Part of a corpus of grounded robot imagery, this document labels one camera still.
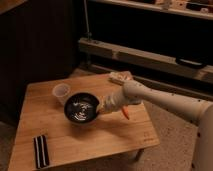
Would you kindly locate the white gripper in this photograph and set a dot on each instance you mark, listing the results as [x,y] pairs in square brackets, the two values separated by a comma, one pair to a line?
[113,102]

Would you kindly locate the black ceramic bowl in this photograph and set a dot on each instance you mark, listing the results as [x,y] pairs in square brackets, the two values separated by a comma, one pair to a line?
[81,108]

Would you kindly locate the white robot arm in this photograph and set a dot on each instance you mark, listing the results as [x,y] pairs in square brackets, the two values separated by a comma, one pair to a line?
[195,110]

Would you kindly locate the orange carrot toy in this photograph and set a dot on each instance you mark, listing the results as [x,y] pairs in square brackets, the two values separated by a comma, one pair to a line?
[125,112]

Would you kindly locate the wooden table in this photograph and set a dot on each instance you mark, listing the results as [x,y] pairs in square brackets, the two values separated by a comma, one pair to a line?
[69,143]

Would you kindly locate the snack bag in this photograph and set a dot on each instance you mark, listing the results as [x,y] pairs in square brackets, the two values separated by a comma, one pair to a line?
[119,78]

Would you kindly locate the translucent plastic cup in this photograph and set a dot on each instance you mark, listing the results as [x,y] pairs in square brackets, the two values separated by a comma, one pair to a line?
[61,92]

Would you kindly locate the black white striped cloth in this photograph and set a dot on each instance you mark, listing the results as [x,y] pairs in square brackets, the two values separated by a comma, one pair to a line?
[41,152]

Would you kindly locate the metal pole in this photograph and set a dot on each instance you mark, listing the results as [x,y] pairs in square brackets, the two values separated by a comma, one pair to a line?
[88,33]

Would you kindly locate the wooden bench rail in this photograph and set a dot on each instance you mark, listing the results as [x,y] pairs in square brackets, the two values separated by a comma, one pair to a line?
[144,59]

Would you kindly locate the black handle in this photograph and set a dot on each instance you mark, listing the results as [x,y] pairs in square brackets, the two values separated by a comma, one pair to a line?
[190,64]

